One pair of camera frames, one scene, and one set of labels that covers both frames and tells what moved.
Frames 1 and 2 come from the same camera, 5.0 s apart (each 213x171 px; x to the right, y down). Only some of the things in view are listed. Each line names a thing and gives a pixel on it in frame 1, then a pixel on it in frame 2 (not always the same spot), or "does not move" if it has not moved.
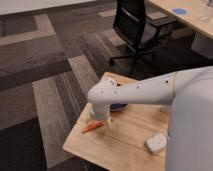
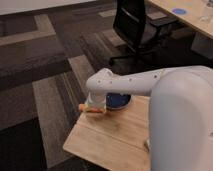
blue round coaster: (179, 11) does not move
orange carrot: (94, 126) → (86, 108)
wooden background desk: (198, 13) does not move
